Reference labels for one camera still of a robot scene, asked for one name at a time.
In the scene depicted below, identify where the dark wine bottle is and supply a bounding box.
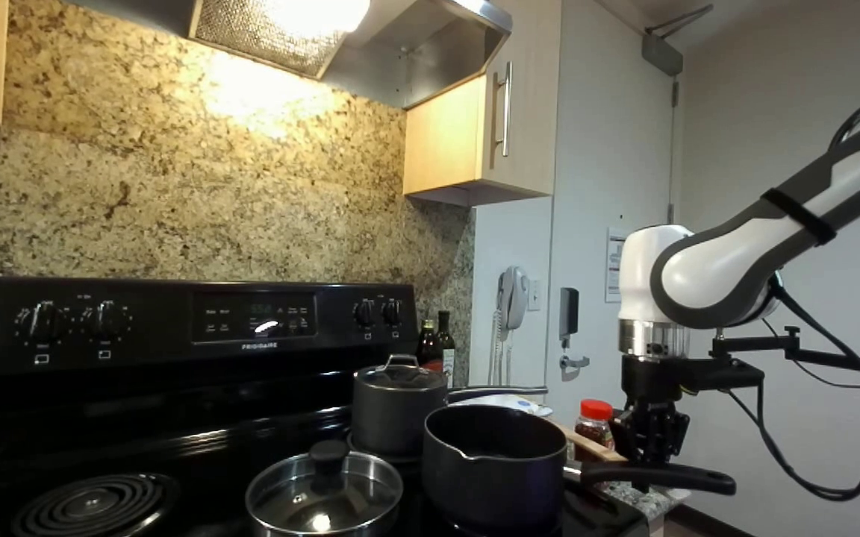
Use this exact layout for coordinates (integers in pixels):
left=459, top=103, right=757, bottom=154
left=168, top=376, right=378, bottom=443
left=439, top=309, right=457, bottom=387

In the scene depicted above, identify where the steel range hood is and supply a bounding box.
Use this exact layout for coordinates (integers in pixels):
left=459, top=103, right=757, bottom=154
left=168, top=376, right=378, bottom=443
left=74, top=0, right=514, bottom=106

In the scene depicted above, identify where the dark sauce bottle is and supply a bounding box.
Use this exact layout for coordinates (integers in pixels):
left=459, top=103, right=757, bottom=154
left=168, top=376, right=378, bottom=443
left=414, top=320, right=442, bottom=373

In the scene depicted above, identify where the glass lid with black knob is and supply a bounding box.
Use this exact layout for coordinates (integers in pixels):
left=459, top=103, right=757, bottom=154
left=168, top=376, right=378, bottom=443
left=245, top=439, right=407, bottom=537

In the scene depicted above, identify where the black electric stove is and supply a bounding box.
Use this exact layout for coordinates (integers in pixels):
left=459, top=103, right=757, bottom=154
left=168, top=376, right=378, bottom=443
left=0, top=278, right=648, bottom=537

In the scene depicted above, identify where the black saucepan with long handle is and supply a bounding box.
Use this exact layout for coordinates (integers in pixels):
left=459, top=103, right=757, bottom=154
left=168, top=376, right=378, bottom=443
left=420, top=405, right=738, bottom=534

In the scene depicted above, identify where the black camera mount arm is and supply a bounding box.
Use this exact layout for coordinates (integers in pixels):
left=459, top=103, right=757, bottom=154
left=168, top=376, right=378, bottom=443
left=710, top=329, right=860, bottom=369

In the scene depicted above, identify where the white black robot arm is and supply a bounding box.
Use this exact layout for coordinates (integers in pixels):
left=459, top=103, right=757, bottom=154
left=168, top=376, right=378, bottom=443
left=616, top=106, right=860, bottom=466

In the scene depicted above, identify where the slotted wooden spoon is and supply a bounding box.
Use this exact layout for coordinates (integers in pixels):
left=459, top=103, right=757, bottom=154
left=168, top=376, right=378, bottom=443
left=559, top=425, right=628, bottom=461

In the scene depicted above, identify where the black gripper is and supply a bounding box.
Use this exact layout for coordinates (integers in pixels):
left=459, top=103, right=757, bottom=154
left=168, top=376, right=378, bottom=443
left=616, top=354, right=763, bottom=466

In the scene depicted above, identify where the wooden upper cabinet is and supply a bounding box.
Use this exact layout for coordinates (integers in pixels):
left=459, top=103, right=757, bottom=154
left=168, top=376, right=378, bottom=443
left=404, top=0, right=562, bottom=205

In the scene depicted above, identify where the grey stockpot with lid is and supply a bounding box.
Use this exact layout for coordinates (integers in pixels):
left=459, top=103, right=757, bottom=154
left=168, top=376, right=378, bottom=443
left=350, top=354, right=448, bottom=458

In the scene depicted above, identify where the coil burner element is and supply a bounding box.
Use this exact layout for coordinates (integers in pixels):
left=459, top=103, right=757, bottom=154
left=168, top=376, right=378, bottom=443
left=8, top=472, right=178, bottom=537

